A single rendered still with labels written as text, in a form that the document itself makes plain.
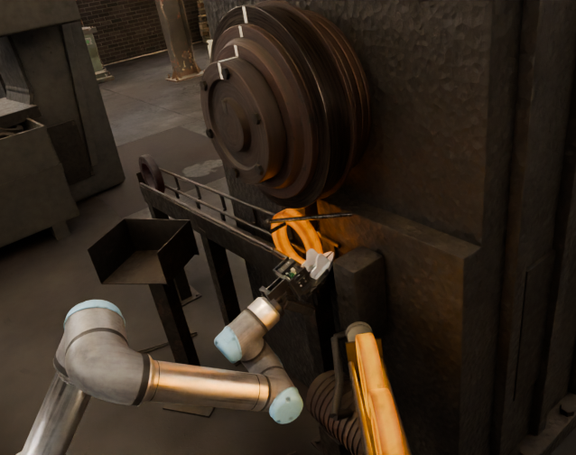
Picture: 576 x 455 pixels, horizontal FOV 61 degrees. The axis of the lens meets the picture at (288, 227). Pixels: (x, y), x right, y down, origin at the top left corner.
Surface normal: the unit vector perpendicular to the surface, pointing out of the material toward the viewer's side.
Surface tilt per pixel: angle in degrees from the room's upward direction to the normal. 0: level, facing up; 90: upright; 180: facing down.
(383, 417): 15
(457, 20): 90
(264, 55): 41
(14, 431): 0
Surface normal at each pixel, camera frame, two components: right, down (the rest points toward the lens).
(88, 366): -0.12, -0.22
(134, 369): 0.51, -0.48
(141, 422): -0.15, -0.86
